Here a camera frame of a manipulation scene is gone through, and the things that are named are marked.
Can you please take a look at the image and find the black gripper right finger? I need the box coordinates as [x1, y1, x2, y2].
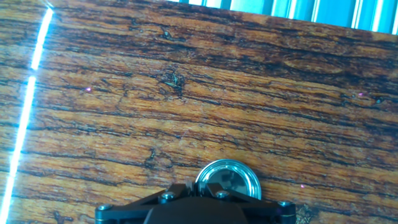
[201, 182, 296, 224]

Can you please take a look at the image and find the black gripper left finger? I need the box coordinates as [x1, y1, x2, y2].
[95, 182, 197, 224]

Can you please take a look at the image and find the small round steel plate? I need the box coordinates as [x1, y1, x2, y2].
[195, 159, 262, 200]

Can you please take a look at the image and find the wood grain table mat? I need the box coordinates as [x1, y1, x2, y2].
[0, 0, 398, 224]

